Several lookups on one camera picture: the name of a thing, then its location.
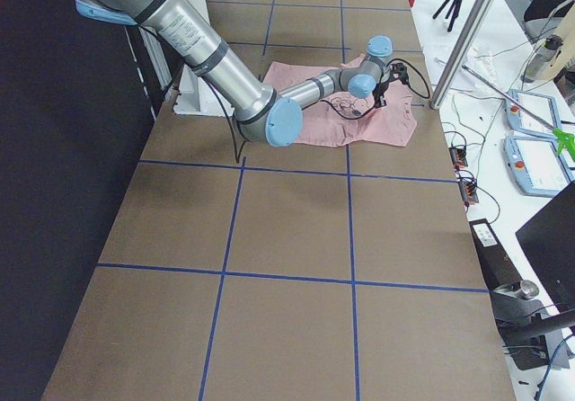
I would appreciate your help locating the orange black connector block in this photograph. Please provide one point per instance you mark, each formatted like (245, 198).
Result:
(458, 157)
(468, 191)

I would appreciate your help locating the lower orange black connector block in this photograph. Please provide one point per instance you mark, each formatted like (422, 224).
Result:
(468, 191)

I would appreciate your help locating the green plastic clamp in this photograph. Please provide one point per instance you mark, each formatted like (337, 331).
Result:
(565, 141)

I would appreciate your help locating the blue teach pendant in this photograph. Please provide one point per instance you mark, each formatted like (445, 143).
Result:
(542, 106)
(535, 167)

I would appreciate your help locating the upper blue teach pendant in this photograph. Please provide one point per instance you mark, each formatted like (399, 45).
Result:
(542, 106)

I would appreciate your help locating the black camera tripod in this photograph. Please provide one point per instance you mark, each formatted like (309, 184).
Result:
(451, 14)

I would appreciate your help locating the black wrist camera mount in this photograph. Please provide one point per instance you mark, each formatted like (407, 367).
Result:
(399, 72)

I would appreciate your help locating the aluminium frame post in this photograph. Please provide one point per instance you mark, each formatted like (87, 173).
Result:
(456, 59)

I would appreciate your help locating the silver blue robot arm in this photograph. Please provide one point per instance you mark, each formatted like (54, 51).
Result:
(261, 112)

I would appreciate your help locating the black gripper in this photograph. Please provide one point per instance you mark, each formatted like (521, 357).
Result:
(382, 92)

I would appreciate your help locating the grey metal clamp stand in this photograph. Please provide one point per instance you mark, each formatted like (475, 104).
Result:
(531, 335)

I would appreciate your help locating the lower blue teach pendant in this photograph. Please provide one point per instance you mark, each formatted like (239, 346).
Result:
(535, 167)

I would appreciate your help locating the upper orange black connector block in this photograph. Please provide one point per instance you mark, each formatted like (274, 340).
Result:
(458, 157)

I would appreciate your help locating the pink Snoopy t-shirt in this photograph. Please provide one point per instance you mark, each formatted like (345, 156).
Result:
(335, 118)

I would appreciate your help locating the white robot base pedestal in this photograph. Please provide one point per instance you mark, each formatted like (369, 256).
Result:
(193, 100)

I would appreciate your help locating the black box with white label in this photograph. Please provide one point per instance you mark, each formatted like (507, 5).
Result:
(497, 267)

